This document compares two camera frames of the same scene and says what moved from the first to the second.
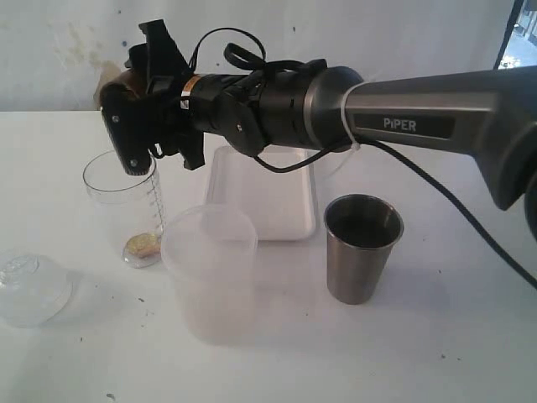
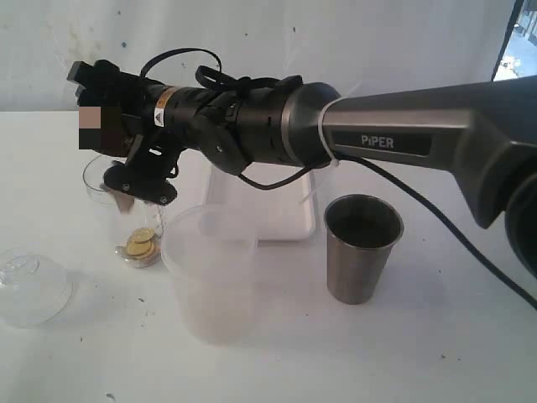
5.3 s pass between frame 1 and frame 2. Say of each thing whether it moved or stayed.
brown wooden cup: moved
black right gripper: moved
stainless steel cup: stayed
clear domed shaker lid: stayed
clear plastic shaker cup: stayed
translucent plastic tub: stayed
